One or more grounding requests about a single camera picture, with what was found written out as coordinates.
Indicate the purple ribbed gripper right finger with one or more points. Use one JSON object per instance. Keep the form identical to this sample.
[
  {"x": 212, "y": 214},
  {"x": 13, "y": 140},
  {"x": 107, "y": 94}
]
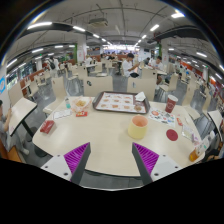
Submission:
[{"x": 151, "y": 165}]

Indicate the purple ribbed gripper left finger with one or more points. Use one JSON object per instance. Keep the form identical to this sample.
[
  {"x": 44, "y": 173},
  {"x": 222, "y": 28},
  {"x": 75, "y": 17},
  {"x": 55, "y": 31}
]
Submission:
[{"x": 71, "y": 165}]

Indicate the pale yellow plastic cup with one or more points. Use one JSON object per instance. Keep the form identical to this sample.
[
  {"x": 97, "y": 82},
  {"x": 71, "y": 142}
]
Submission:
[{"x": 138, "y": 127}]

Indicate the round red cup lid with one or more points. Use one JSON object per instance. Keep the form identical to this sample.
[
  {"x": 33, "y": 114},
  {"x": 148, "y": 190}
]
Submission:
[{"x": 172, "y": 135}]

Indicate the red snack packet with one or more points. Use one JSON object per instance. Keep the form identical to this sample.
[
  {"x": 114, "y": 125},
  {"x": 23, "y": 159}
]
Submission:
[{"x": 46, "y": 126}]

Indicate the colourful printed leaflet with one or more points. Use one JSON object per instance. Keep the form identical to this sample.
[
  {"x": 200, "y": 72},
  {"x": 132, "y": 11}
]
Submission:
[{"x": 162, "y": 117}]

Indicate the small red sauce packet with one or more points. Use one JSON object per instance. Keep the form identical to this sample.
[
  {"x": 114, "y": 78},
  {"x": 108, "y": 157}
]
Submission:
[{"x": 81, "y": 114}]

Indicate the orange drink bottle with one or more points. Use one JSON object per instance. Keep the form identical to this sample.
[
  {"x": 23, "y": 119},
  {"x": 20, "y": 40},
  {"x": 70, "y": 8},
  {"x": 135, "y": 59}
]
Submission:
[{"x": 196, "y": 153}]

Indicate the white paper receipt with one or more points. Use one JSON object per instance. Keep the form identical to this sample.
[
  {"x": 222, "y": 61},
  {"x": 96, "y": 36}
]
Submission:
[{"x": 61, "y": 114}]

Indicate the clear plastic wrapper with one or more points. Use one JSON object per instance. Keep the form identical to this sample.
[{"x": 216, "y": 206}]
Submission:
[{"x": 189, "y": 133}]

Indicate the small clear bottle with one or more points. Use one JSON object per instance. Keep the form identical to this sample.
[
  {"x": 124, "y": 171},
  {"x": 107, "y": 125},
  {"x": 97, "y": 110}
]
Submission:
[{"x": 67, "y": 102}]

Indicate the plastic bag with food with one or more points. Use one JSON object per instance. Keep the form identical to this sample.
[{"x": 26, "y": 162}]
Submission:
[{"x": 81, "y": 104}]

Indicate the red paper drink cup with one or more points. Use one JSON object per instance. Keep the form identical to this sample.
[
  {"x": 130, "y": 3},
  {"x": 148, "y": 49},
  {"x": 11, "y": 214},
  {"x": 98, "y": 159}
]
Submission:
[{"x": 171, "y": 102}]

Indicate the white crumpled napkin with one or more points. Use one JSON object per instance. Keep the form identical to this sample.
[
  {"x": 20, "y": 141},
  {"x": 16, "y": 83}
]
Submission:
[{"x": 140, "y": 96}]

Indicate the dark food tray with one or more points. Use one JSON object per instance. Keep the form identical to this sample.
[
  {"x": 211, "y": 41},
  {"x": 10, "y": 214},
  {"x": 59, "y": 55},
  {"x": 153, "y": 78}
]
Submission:
[{"x": 120, "y": 102}]

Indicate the beige chair middle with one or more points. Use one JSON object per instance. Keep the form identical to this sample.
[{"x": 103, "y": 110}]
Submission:
[{"x": 94, "y": 85}]

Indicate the beige chair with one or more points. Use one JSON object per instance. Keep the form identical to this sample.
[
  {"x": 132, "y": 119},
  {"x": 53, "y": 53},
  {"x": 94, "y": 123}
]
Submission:
[
  {"x": 145, "y": 85},
  {"x": 59, "y": 93},
  {"x": 94, "y": 85}
]

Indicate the beige chair right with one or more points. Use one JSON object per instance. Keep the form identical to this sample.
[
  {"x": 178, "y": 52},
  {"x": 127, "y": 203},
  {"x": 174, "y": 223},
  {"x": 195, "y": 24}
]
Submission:
[{"x": 145, "y": 85}]

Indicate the side table left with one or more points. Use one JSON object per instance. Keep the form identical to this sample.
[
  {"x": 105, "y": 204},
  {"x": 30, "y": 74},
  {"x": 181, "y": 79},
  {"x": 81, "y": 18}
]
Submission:
[{"x": 20, "y": 111}]

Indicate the beige chair left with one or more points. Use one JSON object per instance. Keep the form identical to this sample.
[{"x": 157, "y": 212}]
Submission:
[{"x": 59, "y": 93}]

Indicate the seated person white shirt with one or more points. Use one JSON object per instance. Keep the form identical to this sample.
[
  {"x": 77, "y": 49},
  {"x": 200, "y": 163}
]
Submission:
[{"x": 129, "y": 68}]

